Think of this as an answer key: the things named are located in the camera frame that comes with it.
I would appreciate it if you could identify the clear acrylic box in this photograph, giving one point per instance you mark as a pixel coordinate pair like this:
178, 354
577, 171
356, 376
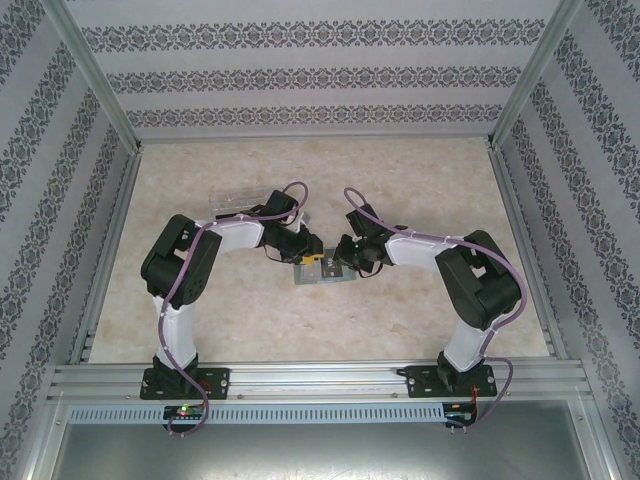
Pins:
235, 200

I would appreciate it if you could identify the black credit card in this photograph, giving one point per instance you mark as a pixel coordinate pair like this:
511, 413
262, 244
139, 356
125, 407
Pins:
331, 269

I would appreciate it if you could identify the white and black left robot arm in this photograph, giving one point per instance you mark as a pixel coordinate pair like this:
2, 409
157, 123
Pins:
175, 270

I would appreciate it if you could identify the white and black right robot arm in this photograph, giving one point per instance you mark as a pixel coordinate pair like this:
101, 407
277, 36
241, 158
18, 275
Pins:
485, 290

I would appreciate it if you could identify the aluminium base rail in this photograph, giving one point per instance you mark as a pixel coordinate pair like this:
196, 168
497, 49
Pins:
320, 380

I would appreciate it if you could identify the small controller board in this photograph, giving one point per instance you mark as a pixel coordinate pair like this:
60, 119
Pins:
457, 415
185, 412

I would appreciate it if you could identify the grey sheet metal panel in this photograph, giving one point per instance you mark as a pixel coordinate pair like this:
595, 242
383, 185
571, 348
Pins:
320, 450

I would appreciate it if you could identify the green card holder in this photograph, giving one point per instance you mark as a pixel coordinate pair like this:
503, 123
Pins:
307, 275

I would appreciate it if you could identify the aluminium frame post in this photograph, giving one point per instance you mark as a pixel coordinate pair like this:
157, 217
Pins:
99, 75
530, 75

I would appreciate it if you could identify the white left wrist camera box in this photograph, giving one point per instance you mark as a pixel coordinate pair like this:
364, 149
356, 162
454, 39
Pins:
305, 222

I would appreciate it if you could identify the aluminium side rail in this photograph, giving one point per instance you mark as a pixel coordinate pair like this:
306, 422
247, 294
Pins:
511, 200
121, 200

